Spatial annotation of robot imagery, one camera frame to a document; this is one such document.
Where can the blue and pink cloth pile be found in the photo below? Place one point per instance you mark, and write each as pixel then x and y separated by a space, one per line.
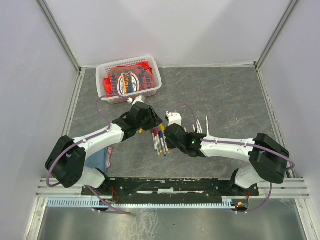
pixel 100 160

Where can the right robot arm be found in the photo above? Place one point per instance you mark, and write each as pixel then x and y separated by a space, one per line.
pixel 267 160

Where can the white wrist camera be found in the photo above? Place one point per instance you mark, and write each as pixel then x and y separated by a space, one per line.
pixel 138 99
pixel 173 118

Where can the white plastic basket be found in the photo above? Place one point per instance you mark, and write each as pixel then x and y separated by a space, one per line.
pixel 103 70

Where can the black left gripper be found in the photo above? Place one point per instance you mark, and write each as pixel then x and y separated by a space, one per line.
pixel 155 120

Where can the small circuit board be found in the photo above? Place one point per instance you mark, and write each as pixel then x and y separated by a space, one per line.
pixel 242 206

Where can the orange printed shirt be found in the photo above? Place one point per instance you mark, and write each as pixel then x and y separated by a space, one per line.
pixel 123 80

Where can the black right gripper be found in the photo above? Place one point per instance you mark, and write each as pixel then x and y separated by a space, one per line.
pixel 169 145

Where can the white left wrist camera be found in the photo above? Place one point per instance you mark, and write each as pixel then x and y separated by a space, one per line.
pixel 138 99

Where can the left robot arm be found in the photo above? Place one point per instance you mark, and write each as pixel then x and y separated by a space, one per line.
pixel 67 160

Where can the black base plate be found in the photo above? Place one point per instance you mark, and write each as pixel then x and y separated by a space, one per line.
pixel 127 186

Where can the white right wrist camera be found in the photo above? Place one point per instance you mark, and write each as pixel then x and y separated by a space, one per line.
pixel 173 118

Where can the brown cap marker lower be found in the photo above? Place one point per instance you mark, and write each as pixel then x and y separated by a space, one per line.
pixel 154 140

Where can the red cap marker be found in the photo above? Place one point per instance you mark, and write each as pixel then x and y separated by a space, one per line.
pixel 199 127

